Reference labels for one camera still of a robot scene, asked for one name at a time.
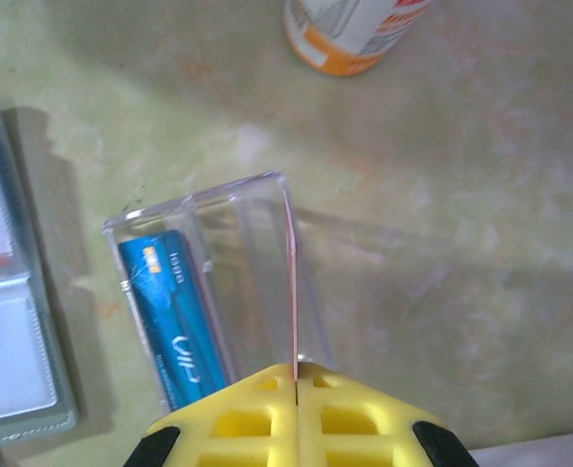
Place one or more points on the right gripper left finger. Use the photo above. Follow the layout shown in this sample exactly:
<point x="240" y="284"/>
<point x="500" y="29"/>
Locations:
<point x="237" y="423"/>

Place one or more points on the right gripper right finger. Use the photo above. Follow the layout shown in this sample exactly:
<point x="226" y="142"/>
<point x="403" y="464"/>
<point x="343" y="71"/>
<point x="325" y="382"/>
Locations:
<point x="364" y="423"/>

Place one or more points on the blue VIP credit card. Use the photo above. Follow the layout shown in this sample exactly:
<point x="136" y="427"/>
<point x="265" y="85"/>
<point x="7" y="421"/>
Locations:
<point x="169" y="321"/>

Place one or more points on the red credit card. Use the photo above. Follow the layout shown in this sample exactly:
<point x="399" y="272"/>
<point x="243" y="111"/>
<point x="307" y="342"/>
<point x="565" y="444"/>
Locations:
<point x="294" y="292"/>

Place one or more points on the clear acrylic box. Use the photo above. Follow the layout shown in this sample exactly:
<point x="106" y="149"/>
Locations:
<point x="247" y="272"/>

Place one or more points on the orange-capped pill bottle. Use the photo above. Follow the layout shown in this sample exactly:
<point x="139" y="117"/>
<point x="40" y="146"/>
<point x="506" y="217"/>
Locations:
<point x="354" y="34"/>

